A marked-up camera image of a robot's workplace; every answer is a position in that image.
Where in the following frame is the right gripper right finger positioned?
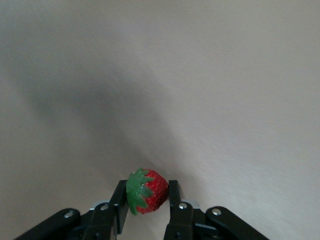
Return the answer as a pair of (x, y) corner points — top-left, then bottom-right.
(163, 179), (270, 240)

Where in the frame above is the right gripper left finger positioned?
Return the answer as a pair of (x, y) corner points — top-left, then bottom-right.
(14, 179), (131, 240)

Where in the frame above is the red strawberry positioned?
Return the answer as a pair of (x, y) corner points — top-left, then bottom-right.
(125, 167), (169, 216)

